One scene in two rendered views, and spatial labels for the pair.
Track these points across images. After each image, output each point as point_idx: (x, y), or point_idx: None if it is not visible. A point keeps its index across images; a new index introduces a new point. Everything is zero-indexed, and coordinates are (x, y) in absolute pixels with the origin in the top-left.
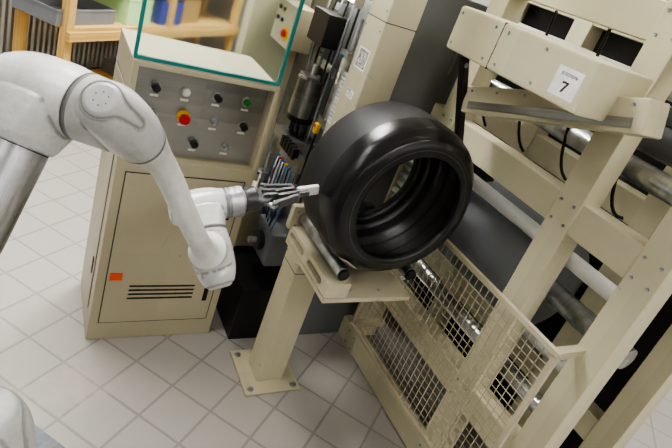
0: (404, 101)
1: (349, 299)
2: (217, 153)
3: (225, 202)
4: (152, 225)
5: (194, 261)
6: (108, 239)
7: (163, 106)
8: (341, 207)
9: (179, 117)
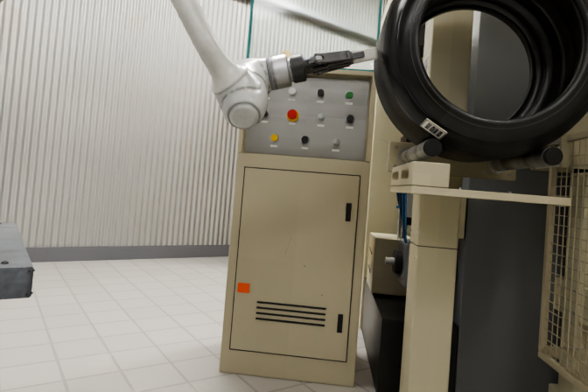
0: (523, 59)
1: (455, 191)
2: (330, 150)
3: (264, 61)
4: (273, 226)
5: (213, 87)
6: (234, 241)
7: (275, 108)
8: (395, 41)
9: (287, 113)
